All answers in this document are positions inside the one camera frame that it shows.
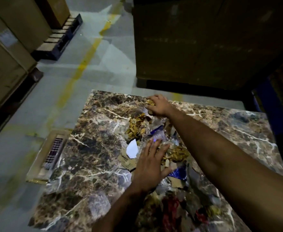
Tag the person's left hand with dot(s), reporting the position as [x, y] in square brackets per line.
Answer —
[148, 171]

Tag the person's right hand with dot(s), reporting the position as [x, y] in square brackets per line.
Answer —
[160, 106]

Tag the white paper piece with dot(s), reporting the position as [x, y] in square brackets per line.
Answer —
[132, 149]

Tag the blue foil wrapper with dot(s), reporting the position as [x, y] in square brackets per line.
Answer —
[177, 172]

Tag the pile of cardboard and paper scraps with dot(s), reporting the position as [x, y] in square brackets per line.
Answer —
[135, 125]

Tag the clear bubble wrap sheet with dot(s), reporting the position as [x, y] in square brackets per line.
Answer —
[165, 138]

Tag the red plastic wrapper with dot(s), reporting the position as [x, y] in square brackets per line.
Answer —
[170, 210]

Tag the checked cloth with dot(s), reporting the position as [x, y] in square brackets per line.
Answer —
[54, 153]

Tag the person's right forearm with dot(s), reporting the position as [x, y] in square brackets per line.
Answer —
[228, 161]

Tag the person's left forearm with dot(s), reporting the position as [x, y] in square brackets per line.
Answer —
[117, 212]

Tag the marble pattern table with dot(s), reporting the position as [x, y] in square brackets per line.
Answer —
[95, 142]

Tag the large dark cardboard box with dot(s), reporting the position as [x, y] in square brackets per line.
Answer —
[204, 45]

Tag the blue pallet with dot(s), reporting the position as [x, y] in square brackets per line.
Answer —
[56, 41]

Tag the dark floor pallet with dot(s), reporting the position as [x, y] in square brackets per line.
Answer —
[23, 94]

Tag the brown cardboard box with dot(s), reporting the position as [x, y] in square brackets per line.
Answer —
[56, 9]

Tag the large beige cardboard box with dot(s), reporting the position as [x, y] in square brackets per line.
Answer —
[6, 70]

